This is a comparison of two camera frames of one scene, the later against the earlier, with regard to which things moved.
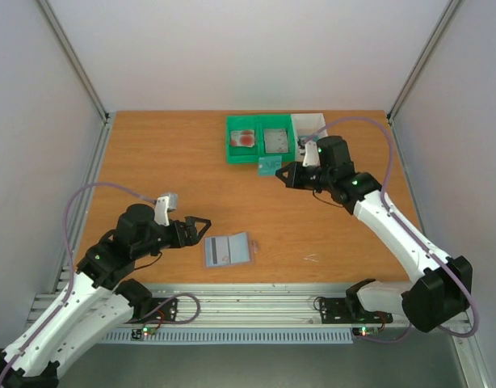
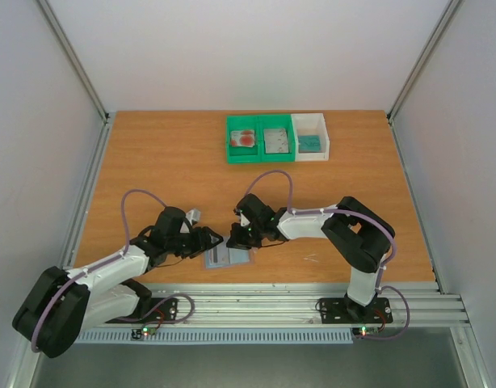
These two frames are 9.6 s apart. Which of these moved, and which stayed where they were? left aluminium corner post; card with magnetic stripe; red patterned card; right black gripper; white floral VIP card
Moved: right black gripper
Stayed: white floral VIP card; card with magnetic stripe; left aluminium corner post; red patterned card
